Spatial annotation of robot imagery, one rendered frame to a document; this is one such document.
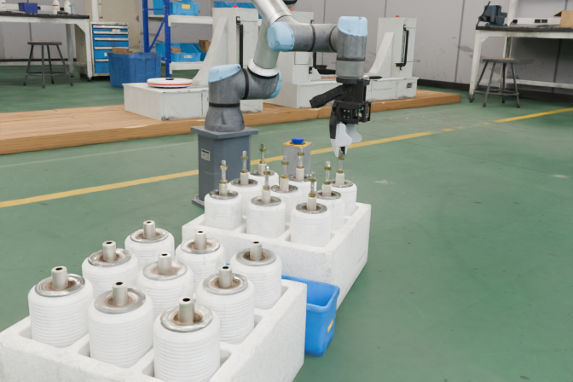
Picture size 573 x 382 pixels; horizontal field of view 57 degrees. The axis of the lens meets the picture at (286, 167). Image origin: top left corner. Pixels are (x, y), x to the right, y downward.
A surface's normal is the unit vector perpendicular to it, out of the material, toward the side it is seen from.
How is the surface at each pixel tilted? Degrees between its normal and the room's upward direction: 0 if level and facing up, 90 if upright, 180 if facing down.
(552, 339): 0
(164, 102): 90
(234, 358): 0
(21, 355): 90
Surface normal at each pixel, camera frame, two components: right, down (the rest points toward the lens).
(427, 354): 0.03, -0.97
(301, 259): -0.37, 0.22
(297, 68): 0.65, 0.21
